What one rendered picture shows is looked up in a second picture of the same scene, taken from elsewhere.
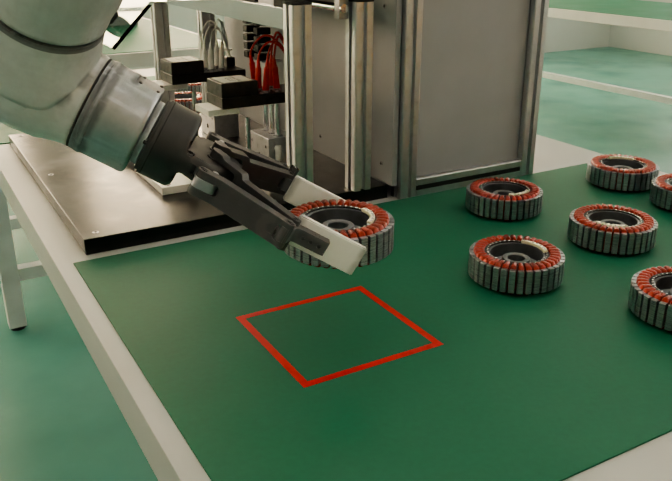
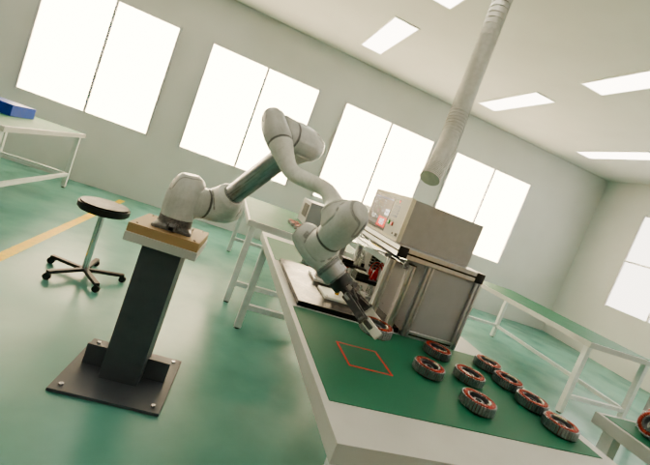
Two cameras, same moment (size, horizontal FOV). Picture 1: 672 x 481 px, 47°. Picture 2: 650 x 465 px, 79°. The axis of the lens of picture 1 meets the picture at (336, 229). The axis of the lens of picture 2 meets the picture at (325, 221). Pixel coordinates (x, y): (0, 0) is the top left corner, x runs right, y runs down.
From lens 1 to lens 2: 0.58 m
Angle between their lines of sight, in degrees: 21
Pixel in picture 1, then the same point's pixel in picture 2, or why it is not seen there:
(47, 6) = (332, 240)
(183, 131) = (346, 280)
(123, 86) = (338, 263)
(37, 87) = (318, 255)
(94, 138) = (324, 273)
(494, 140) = (443, 331)
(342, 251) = (374, 332)
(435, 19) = (435, 280)
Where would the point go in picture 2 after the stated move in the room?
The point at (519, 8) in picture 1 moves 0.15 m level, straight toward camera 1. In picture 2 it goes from (467, 289) to (462, 292)
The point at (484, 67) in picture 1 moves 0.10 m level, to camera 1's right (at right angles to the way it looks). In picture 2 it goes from (447, 304) to (470, 313)
